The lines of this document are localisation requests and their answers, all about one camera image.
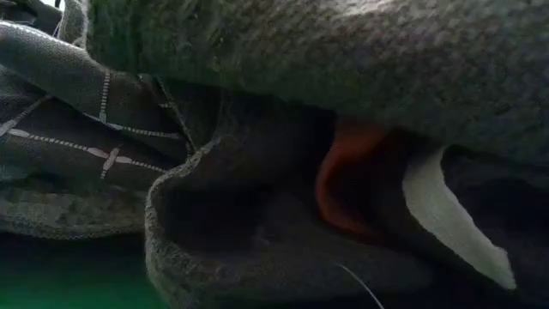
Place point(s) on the gray checked towel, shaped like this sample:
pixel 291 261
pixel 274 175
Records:
pixel 64 150

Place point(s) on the green table mat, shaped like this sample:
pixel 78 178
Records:
pixel 43 287

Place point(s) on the dark gray knit towel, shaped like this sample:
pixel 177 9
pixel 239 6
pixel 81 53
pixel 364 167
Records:
pixel 343 64

